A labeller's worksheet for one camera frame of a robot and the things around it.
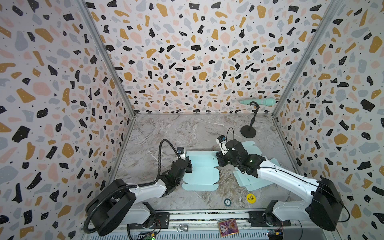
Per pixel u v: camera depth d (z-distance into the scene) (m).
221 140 0.71
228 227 0.71
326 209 0.40
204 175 0.80
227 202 0.80
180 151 0.75
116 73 0.95
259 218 0.74
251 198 0.81
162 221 0.73
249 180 0.88
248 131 1.11
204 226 0.73
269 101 0.83
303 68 0.94
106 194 0.43
